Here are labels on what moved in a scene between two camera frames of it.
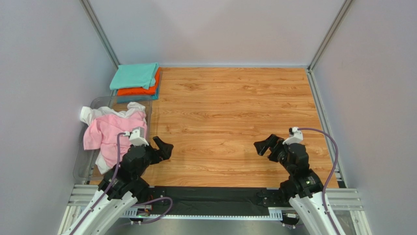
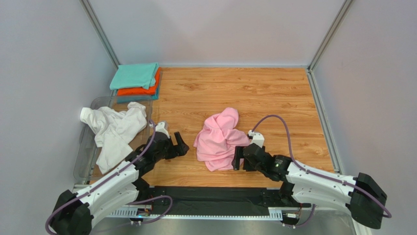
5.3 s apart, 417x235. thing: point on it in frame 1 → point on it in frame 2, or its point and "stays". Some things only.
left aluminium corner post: x=100 y=31 stays
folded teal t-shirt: x=137 y=99 stays
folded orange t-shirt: x=141 y=90 stays
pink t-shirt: x=100 y=132 → x=216 y=143
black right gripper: x=273 y=149 → x=241 y=157
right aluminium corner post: x=329 y=133 stays
